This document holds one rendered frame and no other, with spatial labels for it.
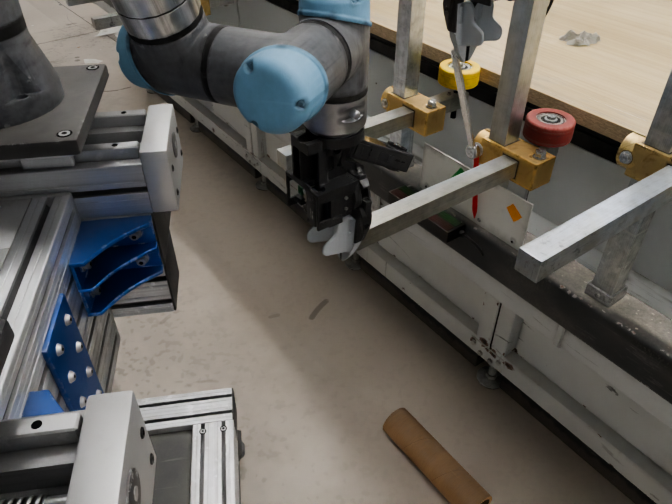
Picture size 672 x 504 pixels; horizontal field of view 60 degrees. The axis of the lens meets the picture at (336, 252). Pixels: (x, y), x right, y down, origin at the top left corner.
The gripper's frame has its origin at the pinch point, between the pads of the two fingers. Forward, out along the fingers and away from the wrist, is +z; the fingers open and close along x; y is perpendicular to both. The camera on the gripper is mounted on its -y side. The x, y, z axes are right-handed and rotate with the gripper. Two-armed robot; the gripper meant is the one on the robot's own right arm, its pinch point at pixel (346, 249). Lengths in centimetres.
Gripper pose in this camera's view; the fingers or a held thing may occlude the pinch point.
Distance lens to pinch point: 82.8
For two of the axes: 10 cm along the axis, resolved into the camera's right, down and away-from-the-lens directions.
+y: -8.1, 3.7, -4.6
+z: 0.0, 7.7, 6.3
